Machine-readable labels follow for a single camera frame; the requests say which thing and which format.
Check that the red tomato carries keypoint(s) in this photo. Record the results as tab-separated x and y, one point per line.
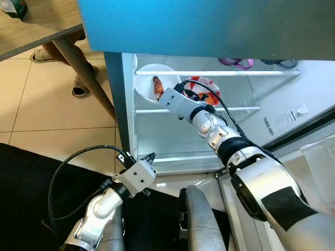
212	98

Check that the red and white bowl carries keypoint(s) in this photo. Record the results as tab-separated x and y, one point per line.
212	84

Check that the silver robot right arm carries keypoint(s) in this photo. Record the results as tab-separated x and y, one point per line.
261	183

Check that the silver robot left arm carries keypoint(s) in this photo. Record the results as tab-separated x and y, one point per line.
99	209

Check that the grey steel fridge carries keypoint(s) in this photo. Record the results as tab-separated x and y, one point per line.
209	21

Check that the brown sweet potato piece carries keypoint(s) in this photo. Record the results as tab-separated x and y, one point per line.
157	86

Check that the purple cup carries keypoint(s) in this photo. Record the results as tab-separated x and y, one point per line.
238	63

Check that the grey robot right leg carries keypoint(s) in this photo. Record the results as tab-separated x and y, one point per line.
201	219

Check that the blue cup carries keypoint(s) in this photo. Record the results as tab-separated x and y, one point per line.
280	63

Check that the wooden table leg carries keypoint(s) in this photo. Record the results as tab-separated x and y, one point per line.
84	73

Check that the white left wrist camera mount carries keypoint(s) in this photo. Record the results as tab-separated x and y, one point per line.
137	175

